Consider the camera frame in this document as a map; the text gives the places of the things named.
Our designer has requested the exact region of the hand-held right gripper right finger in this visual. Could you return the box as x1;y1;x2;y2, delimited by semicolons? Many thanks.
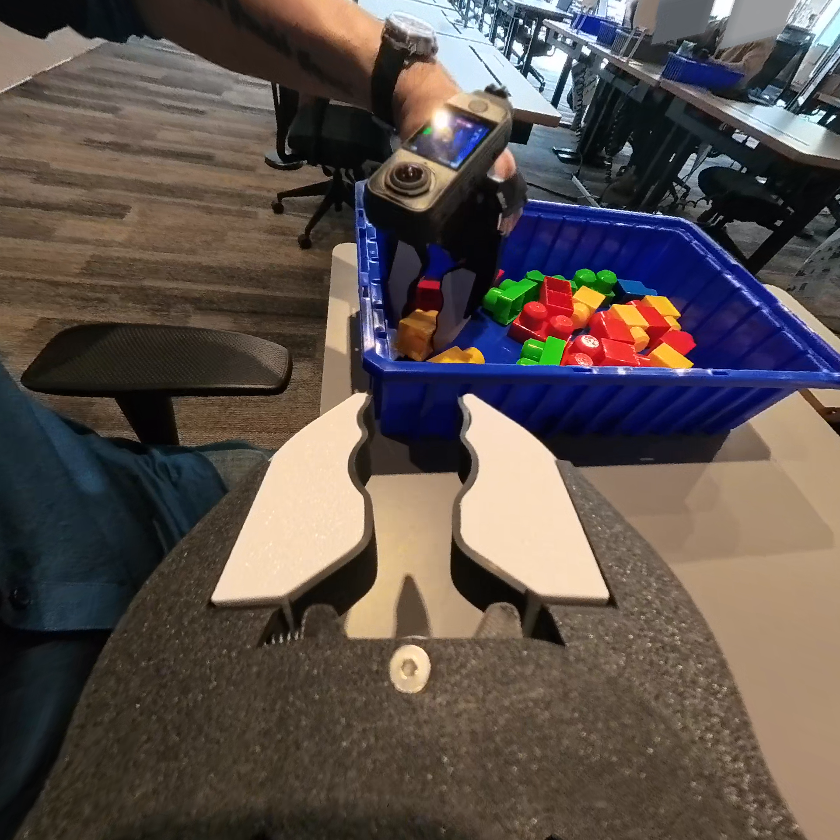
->
451;394;613;605

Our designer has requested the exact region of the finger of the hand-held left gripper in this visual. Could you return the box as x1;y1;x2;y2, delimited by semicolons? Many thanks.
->
386;240;425;330
431;262;491;350

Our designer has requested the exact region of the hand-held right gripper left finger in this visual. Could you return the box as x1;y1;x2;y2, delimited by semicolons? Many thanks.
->
210;392;376;606

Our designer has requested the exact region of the yellow mega block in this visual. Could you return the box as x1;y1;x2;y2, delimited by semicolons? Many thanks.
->
395;308;441;363

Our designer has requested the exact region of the pile of colourful mega blocks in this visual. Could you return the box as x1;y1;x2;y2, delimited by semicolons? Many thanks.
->
427;268;698;370

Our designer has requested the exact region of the blue plastic bin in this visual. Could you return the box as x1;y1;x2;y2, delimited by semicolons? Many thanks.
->
354;180;840;442

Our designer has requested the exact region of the person's left forearm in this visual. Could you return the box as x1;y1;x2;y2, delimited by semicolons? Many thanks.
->
128;0;395;109

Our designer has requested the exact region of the person's left hand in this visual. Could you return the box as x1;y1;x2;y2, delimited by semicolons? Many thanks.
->
394;62;527;237

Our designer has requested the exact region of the black office chair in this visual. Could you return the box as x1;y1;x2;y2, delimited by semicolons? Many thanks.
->
264;82;398;250
697;164;840;265

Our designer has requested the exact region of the white office desk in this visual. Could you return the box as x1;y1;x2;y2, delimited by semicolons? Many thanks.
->
357;0;563;145

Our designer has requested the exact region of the black wristwatch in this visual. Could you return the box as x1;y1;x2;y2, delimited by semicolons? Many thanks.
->
369;13;441;127

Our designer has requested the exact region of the black chair armrest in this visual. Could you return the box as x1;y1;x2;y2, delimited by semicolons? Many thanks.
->
21;323;294;447

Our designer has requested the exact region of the small blue bin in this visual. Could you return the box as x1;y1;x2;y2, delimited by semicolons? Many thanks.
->
570;12;624;46
661;51;746;91

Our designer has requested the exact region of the brown top office desk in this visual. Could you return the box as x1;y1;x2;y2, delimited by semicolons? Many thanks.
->
545;20;840;277

